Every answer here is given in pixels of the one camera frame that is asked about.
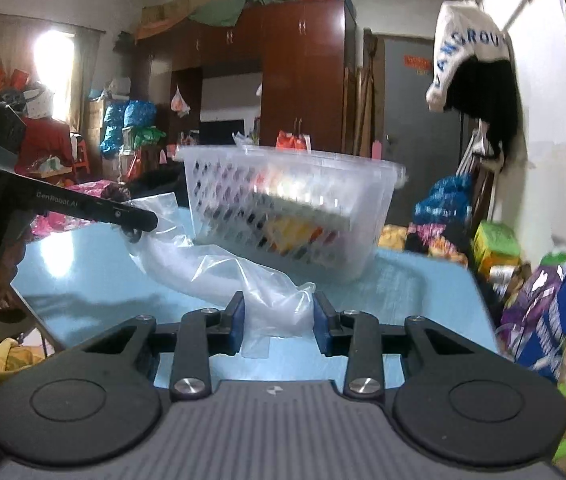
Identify window curtain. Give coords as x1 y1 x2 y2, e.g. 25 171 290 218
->
68 28 102 132

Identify green cloth on wardrobe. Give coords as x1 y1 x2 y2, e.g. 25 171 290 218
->
189 0 295 27

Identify green yellow box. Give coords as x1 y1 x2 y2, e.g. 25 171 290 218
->
473 220 520 278

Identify grey metal door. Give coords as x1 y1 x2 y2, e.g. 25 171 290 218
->
379 36 467 226

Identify small cardboard box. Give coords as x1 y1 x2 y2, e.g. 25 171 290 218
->
251 188 359 231

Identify pink floral bedding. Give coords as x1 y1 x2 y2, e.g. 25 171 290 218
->
30 180 131 240

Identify blue bags near window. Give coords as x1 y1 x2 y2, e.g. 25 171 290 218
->
100 100 165 158

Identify white plastic perforated basket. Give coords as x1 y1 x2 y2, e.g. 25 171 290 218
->
178 145 407 282

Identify white hooded jacket with letters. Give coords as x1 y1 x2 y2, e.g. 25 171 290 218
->
426 1 510 113

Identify clear plastic bag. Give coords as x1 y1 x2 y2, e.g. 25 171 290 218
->
127 193 315 359

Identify red white shopping bag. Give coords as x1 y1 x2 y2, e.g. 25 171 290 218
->
275 130 311 152

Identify purple plastic bag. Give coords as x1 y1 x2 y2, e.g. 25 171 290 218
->
496 266 564 358

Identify blue plastic bag by door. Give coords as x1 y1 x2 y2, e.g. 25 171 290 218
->
412 174 473 226

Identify red brown wooden wardrobe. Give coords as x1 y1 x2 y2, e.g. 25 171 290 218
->
131 0 356 153

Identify black hanging garment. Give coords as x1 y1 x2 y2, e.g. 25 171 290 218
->
444 56 518 159

